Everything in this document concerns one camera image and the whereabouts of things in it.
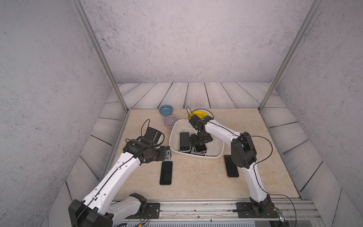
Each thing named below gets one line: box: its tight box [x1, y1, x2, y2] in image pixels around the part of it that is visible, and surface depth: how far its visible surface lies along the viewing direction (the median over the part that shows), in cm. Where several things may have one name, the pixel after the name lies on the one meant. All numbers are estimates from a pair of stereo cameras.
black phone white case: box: [178, 131, 191, 152], surface depth 96 cm
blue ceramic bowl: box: [158, 104, 173, 117], surface depth 121 cm
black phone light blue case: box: [159, 160, 173, 186], surface depth 88 cm
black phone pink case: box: [190, 143, 208, 156], surface depth 94 cm
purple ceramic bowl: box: [163, 114, 179, 129], surface depth 110 cm
